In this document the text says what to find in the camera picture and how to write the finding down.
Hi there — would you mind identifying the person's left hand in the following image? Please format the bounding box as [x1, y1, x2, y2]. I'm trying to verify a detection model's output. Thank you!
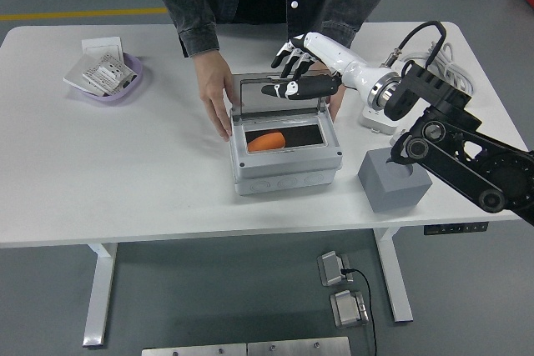
[312, 59, 347, 122]

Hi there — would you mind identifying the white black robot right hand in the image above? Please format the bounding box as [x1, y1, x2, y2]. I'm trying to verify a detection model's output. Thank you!
[260, 32, 383, 105]

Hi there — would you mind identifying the person's right hand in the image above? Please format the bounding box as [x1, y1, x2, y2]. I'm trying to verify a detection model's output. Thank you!
[192, 50, 245, 143]

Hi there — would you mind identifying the orange cylinder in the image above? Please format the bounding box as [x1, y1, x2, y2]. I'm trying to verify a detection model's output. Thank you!
[246, 133, 288, 153]

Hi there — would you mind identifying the grey enclosure box clear lid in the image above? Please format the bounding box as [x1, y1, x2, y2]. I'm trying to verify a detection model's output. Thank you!
[228, 72, 345, 197]

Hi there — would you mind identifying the grey cube with round hole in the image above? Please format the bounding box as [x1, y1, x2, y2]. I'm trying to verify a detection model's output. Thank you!
[357, 148, 433, 213]

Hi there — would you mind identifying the purple plastic tray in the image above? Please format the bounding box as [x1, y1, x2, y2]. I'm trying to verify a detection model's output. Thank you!
[68, 52, 145, 106]

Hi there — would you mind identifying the printed white socket panel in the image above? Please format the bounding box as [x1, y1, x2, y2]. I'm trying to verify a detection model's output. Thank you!
[81, 54, 139, 97]

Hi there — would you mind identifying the white flat plate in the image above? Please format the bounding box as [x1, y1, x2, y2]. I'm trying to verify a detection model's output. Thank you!
[63, 54, 105, 97]

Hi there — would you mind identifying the yellow floor tape line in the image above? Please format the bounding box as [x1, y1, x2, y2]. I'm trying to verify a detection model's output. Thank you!
[0, 7, 168, 23]

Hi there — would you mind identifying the silver foot pedal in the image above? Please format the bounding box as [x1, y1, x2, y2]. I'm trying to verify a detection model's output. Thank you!
[316, 250, 355, 288]
[330, 288, 370, 329]

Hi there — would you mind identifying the black table control panel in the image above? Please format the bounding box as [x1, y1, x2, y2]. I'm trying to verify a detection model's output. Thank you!
[423, 221, 489, 235]

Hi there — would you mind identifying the white table leg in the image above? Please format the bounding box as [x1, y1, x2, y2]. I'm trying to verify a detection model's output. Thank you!
[373, 226, 414, 323]
[82, 242, 119, 348]

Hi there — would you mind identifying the plain white switch plate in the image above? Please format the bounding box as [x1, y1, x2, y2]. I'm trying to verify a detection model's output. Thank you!
[81, 38, 125, 61]

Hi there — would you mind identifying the black pedal cable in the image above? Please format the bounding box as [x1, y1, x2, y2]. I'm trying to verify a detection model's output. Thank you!
[340, 267, 378, 356]

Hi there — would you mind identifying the metal base plate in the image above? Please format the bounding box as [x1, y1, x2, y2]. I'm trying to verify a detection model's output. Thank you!
[246, 336, 351, 356]
[141, 343, 248, 356]

